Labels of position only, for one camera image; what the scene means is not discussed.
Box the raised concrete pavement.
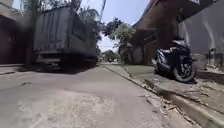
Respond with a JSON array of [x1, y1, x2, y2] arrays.
[[101, 62, 224, 128]]

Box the palm tree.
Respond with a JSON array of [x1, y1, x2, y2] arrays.
[[78, 6, 103, 34]]

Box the green trees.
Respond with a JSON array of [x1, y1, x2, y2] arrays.
[[101, 17, 137, 64]]

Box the grey concrete road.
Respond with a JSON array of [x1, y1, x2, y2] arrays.
[[0, 63, 201, 128]]

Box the dark motorcycle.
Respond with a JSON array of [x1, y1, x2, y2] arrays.
[[151, 37, 198, 84]]

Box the dark building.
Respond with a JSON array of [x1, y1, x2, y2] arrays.
[[0, 0, 34, 66]]

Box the grey box truck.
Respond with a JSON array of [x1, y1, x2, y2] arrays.
[[32, 4, 100, 72]]

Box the grey wall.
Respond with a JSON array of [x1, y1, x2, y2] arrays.
[[177, 0, 224, 72]]

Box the brown building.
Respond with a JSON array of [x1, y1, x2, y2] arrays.
[[129, 0, 224, 66]]

